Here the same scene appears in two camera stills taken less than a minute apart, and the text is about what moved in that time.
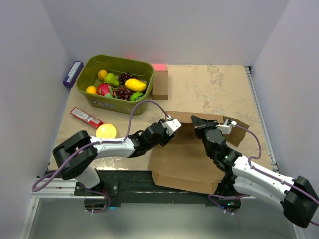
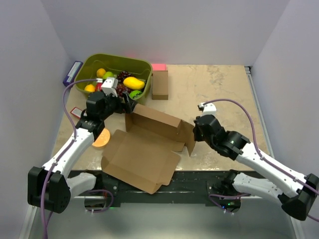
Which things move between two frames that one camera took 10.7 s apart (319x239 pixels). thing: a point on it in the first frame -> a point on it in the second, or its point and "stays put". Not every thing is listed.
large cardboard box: (184, 162) -> (146, 155)
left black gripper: (167, 139) -> (122, 107)
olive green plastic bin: (89, 65) stays put
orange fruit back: (101, 73) stays put
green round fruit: (135, 96) stays put
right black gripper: (198, 123) stays put
